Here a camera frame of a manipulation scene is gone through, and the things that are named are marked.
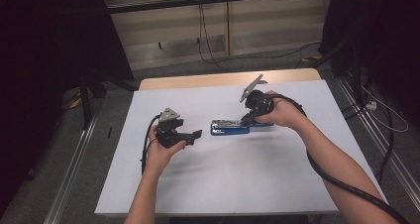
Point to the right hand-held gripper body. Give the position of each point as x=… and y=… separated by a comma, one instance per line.
x=259, y=101

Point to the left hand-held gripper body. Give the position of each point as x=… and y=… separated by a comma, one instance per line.
x=168, y=134

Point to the blue stapler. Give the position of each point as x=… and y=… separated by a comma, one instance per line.
x=229, y=130

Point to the person's left hand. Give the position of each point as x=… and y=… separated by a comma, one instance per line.
x=160, y=158

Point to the person's right hand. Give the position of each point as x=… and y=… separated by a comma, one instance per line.
x=284, y=115

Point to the small black floor object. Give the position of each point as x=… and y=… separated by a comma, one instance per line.
x=109, y=132

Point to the black metal stand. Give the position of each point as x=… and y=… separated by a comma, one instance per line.
x=86, y=98

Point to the white power strip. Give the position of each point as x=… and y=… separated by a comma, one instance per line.
x=371, y=105

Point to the black curtain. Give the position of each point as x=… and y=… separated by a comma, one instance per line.
x=379, y=35
x=39, y=68

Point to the aluminium floor rail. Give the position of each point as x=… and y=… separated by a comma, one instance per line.
x=71, y=171
x=379, y=141

